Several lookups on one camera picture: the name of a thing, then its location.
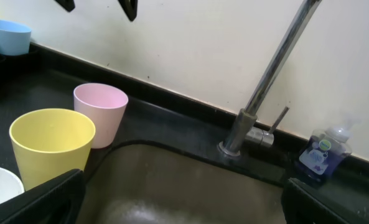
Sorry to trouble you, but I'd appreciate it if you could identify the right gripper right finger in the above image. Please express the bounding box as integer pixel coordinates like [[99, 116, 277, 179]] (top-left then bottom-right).
[[281, 177, 369, 224]]

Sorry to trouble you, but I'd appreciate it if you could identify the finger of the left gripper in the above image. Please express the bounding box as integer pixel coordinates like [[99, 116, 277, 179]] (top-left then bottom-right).
[[54, 0, 76, 13], [118, 0, 139, 22]]

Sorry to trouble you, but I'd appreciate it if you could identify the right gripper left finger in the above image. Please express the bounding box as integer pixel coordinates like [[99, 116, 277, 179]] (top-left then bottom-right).
[[0, 169, 86, 224]]

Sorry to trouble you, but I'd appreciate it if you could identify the yellow cup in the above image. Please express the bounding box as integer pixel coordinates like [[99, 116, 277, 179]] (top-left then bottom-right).
[[9, 108, 96, 191]]

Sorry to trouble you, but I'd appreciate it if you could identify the pink cup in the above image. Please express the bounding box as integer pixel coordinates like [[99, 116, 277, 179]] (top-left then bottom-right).
[[73, 82, 129, 149]]

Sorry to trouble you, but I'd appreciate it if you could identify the white cup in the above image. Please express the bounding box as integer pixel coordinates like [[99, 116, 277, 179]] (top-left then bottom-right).
[[0, 164, 26, 211]]

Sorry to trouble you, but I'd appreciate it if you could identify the blue soap bottle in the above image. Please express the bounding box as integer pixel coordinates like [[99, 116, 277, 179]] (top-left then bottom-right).
[[296, 119, 361, 184]]

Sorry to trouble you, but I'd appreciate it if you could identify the blue cup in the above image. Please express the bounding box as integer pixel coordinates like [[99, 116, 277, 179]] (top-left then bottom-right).
[[0, 19, 32, 57]]

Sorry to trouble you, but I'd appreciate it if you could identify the steel sink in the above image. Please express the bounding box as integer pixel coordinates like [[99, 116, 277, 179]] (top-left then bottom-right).
[[75, 141, 287, 224]]

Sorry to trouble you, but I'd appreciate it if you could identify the steel tap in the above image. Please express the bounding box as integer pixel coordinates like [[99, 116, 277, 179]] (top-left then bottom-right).
[[218, 0, 324, 158]]

